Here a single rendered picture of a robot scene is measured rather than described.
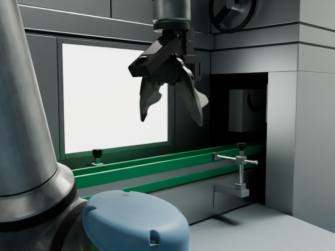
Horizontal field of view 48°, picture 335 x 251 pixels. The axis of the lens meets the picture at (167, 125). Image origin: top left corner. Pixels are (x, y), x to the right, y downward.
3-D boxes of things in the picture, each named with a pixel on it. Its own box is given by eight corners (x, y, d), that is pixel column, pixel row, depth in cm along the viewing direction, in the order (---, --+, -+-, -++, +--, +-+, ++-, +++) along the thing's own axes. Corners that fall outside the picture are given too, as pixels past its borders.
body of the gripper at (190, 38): (202, 84, 78) (202, 24, 77) (177, 86, 72) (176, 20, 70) (173, 84, 83) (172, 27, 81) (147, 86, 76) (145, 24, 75)
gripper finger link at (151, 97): (156, 119, 85) (175, 86, 81) (138, 122, 80) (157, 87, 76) (148, 110, 86) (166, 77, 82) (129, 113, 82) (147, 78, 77)
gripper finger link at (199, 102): (224, 115, 74) (200, 76, 76) (207, 118, 69) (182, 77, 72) (213, 123, 76) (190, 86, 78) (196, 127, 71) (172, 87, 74)
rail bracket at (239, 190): (218, 203, 131) (219, 139, 129) (260, 214, 119) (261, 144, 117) (209, 206, 128) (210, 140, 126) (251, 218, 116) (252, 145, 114)
